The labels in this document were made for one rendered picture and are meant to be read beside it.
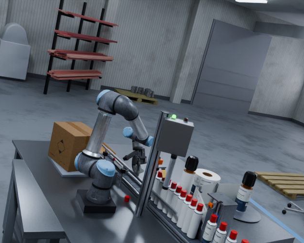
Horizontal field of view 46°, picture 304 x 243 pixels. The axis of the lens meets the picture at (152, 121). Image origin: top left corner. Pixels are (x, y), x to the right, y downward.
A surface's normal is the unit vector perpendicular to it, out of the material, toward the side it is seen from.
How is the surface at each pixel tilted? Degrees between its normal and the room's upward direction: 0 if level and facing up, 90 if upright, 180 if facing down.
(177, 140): 90
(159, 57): 90
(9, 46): 90
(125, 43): 90
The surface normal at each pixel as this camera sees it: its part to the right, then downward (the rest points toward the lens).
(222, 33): 0.40, 0.31
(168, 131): -0.04, 0.22
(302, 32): -0.88, -0.12
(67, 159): -0.71, -0.01
